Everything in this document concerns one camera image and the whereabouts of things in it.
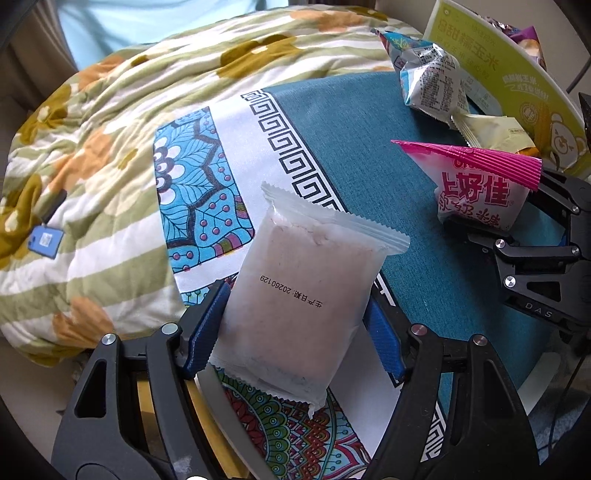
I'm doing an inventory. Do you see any translucent white cake packet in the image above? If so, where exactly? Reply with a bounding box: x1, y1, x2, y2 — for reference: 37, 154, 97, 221
209, 183, 411, 414

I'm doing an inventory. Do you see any pink snack bag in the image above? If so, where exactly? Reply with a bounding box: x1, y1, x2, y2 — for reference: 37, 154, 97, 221
394, 140, 543, 231

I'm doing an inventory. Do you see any white orange snack packet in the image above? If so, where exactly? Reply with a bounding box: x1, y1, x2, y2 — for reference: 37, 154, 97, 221
452, 111, 540, 157

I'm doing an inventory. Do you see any blue seal snack bag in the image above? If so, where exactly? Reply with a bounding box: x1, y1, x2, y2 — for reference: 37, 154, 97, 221
372, 29, 469, 128

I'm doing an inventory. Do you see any purple snack bag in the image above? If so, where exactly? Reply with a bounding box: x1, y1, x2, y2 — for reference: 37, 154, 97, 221
485, 16, 547, 70

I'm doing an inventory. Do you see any floral striped duvet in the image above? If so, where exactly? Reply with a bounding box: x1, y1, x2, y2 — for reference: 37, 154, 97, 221
1, 5, 417, 367

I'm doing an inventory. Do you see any blue patterned table cloth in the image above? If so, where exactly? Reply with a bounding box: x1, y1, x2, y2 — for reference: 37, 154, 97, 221
146, 91, 539, 479

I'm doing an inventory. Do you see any green cardboard box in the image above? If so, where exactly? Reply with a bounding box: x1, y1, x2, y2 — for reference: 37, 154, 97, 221
424, 1, 590, 179

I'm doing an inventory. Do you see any light blue window cloth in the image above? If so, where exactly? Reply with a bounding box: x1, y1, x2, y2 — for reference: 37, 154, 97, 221
55, 0, 288, 70

